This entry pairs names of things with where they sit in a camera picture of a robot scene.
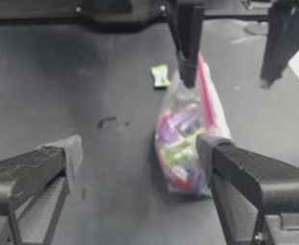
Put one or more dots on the clear bag with pink zip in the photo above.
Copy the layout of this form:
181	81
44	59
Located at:
178	127

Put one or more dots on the green white sweet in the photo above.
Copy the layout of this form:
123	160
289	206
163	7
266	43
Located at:
161	76

